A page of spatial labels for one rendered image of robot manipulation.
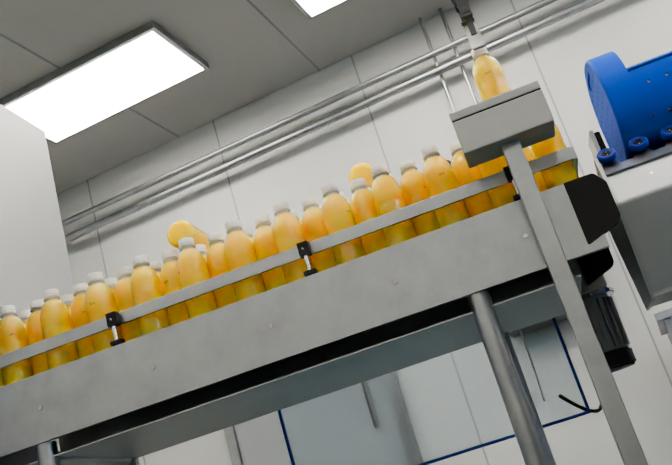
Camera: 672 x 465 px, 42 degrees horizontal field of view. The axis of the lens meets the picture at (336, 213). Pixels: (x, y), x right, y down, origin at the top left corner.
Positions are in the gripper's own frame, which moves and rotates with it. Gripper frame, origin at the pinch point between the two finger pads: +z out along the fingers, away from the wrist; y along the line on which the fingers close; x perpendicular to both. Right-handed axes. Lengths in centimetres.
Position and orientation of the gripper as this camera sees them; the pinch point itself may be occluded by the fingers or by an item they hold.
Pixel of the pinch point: (475, 40)
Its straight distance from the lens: 222.5
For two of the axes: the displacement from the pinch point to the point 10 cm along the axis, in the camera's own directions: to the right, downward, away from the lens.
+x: -9.2, 3.5, 1.7
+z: 2.7, 9.0, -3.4
